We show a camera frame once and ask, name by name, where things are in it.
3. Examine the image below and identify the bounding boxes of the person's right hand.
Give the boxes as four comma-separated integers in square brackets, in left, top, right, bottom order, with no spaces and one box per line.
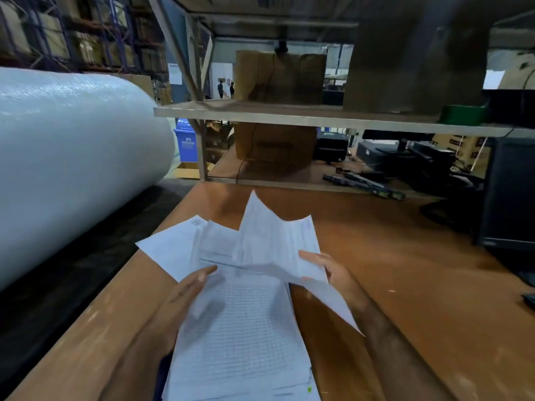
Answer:
[298,250,372,314]

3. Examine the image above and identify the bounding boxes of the person's left hand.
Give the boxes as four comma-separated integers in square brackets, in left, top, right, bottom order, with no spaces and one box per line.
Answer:
[142,265,218,358]

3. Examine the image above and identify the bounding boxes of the plain white paper sheet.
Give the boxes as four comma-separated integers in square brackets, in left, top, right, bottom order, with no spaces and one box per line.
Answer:
[135,215,209,283]

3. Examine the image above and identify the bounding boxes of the stack of printed paper sheets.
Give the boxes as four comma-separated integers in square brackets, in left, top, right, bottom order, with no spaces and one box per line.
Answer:
[162,220,322,401]

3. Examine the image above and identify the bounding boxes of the person's right forearm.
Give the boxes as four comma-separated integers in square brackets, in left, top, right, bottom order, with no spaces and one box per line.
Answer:
[353,297,458,401]

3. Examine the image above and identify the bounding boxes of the person's left forearm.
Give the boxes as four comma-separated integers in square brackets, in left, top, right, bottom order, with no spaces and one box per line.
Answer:
[98,336,178,401]

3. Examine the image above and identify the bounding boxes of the black handheld tool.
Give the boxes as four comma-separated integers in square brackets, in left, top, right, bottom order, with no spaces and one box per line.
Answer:
[323,172,407,202]

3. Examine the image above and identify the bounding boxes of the flat open cardboard box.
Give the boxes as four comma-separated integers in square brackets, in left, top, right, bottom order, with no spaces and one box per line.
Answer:
[175,161,215,180]

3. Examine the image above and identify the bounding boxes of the small black printer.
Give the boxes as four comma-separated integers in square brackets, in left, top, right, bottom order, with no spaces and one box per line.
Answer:
[313,131,350,164]

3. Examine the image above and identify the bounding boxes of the small brown cardboard box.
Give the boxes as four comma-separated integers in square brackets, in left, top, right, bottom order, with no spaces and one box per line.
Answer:
[234,122,318,165]

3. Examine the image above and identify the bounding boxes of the black desktop printer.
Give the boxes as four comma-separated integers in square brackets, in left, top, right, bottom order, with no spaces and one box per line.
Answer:
[356,140,457,184]

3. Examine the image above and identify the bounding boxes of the blue plastic bin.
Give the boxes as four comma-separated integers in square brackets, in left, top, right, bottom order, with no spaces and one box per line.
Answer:
[173,118,198,163]

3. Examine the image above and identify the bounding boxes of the wooden shelf board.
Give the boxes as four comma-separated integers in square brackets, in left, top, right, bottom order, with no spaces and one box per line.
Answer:
[153,100,535,139]

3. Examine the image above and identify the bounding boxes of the large bubble wrap roll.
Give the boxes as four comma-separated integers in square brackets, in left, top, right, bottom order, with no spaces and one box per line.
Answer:
[0,67,176,293]

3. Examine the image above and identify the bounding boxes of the black computer monitor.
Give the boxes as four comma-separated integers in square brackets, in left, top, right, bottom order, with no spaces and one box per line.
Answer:
[474,137,535,252]

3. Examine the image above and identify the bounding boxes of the green plastic tray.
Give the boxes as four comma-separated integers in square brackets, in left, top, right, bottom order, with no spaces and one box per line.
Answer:
[439,103,489,125]

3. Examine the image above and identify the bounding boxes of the large tall cardboard box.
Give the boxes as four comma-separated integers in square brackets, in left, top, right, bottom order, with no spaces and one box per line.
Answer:
[342,0,490,114]

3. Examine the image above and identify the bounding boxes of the warehouse rack with boxes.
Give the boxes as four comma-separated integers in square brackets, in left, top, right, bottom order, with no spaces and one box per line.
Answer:
[0,0,173,106]

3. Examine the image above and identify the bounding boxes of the brown cardboard box with cable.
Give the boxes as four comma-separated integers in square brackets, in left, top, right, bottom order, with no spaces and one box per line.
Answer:
[234,50,327,106]

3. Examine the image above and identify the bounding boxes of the grey metal shelf frame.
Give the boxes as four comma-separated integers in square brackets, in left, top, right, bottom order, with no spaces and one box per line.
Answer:
[146,0,216,182]

